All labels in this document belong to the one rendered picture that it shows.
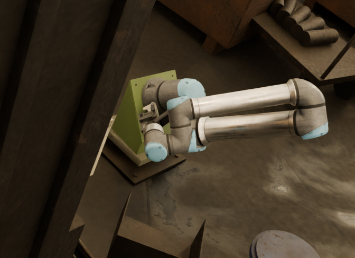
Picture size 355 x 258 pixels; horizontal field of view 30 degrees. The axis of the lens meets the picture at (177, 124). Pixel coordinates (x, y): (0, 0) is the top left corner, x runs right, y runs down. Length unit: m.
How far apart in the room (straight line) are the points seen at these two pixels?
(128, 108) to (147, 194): 0.43
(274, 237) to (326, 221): 0.99
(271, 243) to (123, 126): 1.01
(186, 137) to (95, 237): 0.60
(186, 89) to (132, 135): 0.39
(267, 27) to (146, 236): 2.51
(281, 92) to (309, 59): 1.51
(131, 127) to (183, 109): 0.52
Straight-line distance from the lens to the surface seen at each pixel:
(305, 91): 2.83
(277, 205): 3.57
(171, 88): 3.07
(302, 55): 4.31
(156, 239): 2.21
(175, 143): 2.77
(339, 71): 4.37
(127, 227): 2.19
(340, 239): 3.62
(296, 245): 2.73
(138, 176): 3.28
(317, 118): 2.85
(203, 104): 2.76
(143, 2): 1.30
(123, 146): 3.27
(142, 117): 2.95
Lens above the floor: 2.15
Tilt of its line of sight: 35 degrees down
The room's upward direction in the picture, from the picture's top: 24 degrees clockwise
